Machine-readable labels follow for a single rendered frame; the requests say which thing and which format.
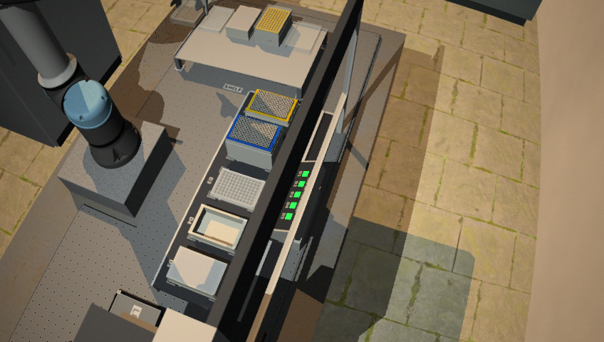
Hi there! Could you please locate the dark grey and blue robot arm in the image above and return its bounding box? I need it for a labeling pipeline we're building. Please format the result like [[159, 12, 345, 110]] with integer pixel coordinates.
[[0, 0, 140, 169]]

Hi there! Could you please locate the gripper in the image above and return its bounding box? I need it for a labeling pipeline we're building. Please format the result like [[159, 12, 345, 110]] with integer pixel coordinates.
[[170, 0, 209, 16]]

